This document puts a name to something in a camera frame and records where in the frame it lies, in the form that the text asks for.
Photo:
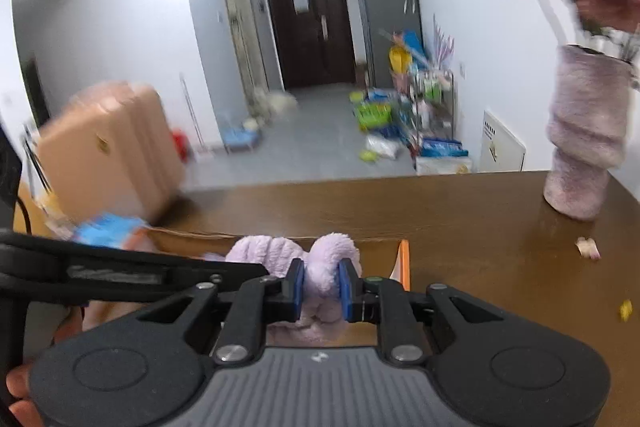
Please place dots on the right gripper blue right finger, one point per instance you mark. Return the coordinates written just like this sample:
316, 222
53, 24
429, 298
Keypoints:
385, 304

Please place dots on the peach ribbed suitcase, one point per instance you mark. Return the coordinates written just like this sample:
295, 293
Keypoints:
111, 151

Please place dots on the dark brown entrance door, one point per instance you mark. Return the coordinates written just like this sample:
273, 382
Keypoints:
314, 42

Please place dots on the pink textured vase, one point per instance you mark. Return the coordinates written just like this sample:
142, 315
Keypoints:
588, 124

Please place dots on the fallen rose petal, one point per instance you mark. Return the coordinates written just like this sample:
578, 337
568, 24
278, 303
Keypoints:
588, 248

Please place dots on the person's left hand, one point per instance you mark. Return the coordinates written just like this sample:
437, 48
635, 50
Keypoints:
24, 410

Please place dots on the cluttered metal rack cart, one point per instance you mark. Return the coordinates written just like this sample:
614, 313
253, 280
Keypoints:
426, 107

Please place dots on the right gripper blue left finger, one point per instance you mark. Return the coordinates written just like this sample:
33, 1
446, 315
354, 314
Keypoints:
257, 304

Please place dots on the red cardboard box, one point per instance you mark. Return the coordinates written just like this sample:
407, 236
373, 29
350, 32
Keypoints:
320, 323

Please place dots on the blue tissue pack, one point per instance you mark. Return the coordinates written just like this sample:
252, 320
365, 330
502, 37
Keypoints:
107, 230

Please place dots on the white board against wall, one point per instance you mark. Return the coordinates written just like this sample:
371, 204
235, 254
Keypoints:
501, 150

